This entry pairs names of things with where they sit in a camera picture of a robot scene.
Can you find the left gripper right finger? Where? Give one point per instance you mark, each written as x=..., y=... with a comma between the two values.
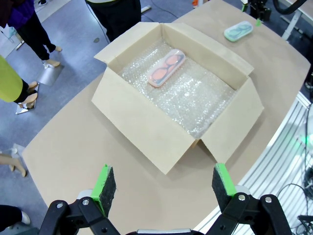
x=221, y=191

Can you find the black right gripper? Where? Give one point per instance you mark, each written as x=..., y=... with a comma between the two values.
x=260, y=9

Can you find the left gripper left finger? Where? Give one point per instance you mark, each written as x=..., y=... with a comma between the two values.
x=107, y=191

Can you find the dark-framed glasses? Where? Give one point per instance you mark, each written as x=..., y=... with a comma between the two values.
x=239, y=30

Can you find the green translucent glasses case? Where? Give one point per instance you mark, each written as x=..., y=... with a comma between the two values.
x=230, y=36

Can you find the black-framed glasses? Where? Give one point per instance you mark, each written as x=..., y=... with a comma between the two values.
x=167, y=66

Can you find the pink translucent glasses case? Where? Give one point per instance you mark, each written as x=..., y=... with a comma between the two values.
x=159, y=73

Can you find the brown cardboard shipping box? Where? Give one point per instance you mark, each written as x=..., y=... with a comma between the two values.
x=146, y=132

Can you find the white-legged desk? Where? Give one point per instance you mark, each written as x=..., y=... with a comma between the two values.
x=292, y=24

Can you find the orange and white object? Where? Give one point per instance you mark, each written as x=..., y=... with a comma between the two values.
x=195, y=3

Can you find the clear bubble wrap sheet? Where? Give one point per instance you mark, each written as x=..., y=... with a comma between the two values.
x=190, y=98

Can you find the person in black clothes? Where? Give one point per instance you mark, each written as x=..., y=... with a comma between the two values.
x=9, y=215

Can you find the person in grey hoodie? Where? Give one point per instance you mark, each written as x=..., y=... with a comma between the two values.
x=117, y=19

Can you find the mannequin in yellow-green skirt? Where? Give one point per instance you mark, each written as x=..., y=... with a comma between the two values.
x=7, y=83

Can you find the round floor outlet cover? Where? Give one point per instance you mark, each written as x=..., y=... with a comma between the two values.
x=96, y=39

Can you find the mannequin in dark red garment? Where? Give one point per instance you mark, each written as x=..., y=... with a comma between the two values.
x=31, y=36

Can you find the black white sneaker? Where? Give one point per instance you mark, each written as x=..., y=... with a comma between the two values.
x=42, y=2

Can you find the white aluminium profile frame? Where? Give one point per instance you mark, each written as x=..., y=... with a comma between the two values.
x=274, y=159

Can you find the metal mannequin base plate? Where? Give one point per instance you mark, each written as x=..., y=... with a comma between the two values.
x=49, y=76
x=25, y=109

